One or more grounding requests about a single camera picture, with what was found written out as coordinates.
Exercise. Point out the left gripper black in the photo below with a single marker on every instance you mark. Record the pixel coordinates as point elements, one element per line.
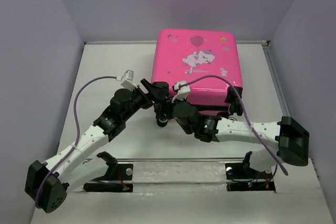
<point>153,91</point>

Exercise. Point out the pink hard-shell suitcase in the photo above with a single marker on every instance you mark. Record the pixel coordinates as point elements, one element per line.
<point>211,58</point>

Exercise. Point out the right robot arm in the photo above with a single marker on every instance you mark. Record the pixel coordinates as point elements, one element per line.
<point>283,142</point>

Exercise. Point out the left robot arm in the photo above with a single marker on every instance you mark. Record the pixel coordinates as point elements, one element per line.
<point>47,182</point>

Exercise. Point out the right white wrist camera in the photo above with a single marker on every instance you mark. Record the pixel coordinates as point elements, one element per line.
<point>182,91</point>

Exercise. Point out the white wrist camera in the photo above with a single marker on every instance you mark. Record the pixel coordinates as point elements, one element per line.
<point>182,91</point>
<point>126,80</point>

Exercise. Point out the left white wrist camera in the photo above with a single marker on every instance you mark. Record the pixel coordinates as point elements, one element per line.
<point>126,80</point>

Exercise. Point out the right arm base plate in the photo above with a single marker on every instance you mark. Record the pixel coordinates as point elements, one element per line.
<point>240,180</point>

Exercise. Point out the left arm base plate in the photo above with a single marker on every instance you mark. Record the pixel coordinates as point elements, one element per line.
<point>116,180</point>

